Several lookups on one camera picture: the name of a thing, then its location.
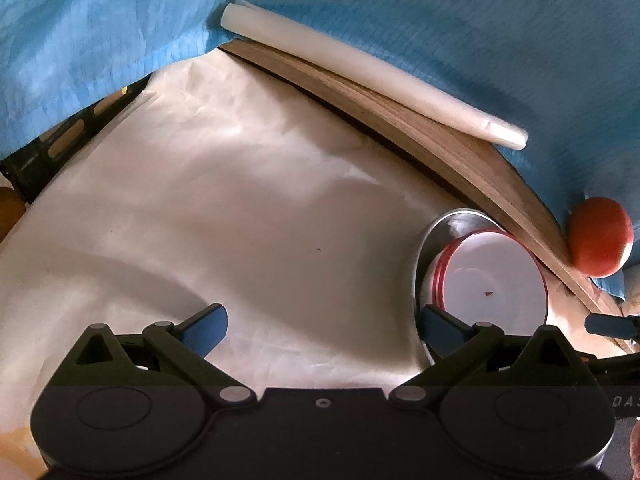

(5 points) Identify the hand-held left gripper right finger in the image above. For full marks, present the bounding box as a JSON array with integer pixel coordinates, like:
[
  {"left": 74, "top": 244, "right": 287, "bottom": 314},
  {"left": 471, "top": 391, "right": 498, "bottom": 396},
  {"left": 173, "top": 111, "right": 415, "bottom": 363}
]
[{"left": 387, "top": 304, "right": 601, "bottom": 406}]

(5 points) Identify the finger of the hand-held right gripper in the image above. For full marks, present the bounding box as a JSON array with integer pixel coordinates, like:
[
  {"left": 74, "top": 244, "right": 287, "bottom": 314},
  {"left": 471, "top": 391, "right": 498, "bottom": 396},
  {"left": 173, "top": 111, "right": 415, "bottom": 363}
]
[{"left": 584, "top": 312, "right": 640, "bottom": 343}]

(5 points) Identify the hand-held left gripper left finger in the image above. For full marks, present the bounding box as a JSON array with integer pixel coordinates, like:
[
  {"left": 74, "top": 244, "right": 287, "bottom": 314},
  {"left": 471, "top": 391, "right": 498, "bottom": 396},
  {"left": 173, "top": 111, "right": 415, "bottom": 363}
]
[{"left": 72, "top": 303, "right": 258, "bottom": 406}]

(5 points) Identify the red rimmed white plate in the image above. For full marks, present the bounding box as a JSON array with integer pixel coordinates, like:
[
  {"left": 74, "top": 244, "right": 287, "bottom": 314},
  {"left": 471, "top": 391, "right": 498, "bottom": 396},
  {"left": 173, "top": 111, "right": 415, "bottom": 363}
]
[{"left": 432, "top": 230, "right": 549, "bottom": 337}]

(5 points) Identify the steel plate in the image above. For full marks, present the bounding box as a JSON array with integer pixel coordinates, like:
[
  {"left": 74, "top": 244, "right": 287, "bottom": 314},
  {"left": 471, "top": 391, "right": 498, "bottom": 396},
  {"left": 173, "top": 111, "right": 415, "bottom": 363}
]
[{"left": 414, "top": 207, "right": 552, "bottom": 367}]

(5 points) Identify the red round ball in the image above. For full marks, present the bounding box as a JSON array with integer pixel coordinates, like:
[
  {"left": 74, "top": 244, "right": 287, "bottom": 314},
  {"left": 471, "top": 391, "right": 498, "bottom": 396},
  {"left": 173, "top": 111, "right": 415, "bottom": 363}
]
[{"left": 567, "top": 197, "right": 634, "bottom": 279}]

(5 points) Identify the white paper sheet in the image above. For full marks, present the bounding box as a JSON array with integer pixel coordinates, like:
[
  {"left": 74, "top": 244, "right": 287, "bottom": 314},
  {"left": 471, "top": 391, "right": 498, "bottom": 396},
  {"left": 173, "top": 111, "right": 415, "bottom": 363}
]
[{"left": 0, "top": 55, "right": 628, "bottom": 480}]

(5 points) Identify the rounded wooden block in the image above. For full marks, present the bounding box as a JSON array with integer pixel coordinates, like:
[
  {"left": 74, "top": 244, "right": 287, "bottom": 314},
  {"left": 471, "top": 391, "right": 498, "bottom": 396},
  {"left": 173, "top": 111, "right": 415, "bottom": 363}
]
[{"left": 0, "top": 187, "right": 26, "bottom": 242}]

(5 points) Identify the black slotted crate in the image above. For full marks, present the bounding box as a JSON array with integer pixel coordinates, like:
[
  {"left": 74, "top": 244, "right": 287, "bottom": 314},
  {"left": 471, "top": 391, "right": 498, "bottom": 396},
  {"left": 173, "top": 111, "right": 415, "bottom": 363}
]
[{"left": 0, "top": 74, "right": 153, "bottom": 207}]

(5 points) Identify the white foam tube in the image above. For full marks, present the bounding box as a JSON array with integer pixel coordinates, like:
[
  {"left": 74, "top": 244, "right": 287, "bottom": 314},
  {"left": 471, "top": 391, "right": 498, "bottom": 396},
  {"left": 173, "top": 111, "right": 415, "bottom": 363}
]
[{"left": 220, "top": 2, "right": 530, "bottom": 150}]

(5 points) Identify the blue striped cloth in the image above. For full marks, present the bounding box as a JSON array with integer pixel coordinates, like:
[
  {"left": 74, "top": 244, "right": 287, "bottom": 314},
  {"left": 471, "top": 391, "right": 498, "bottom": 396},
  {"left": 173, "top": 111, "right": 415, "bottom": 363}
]
[{"left": 0, "top": 0, "right": 640, "bottom": 297}]

